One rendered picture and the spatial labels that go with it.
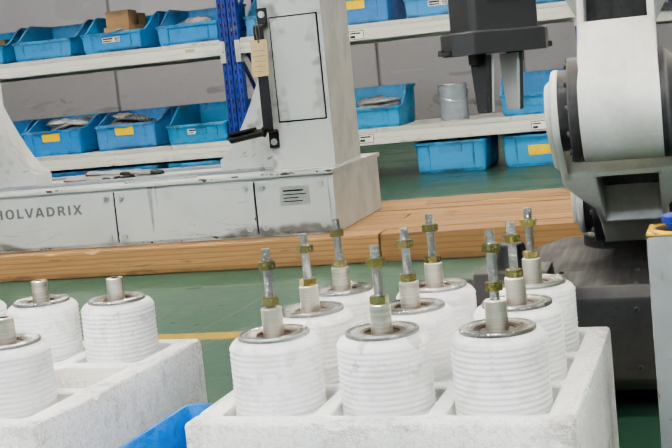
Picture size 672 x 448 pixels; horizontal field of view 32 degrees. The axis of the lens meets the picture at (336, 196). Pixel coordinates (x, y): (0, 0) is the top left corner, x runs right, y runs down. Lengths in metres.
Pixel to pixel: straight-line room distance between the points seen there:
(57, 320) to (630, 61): 0.82
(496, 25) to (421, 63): 8.50
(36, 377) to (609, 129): 0.77
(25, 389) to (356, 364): 0.39
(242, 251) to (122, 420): 1.96
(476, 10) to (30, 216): 2.66
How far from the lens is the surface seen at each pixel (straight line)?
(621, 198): 1.83
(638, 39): 1.60
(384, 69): 9.79
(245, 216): 3.42
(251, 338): 1.21
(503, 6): 1.23
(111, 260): 3.53
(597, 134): 1.55
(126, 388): 1.44
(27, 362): 1.34
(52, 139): 6.69
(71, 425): 1.35
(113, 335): 1.53
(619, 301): 1.65
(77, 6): 10.79
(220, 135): 6.30
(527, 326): 1.15
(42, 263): 3.64
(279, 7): 3.42
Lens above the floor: 0.51
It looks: 6 degrees down
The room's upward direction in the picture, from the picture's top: 6 degrees counter-clockwise
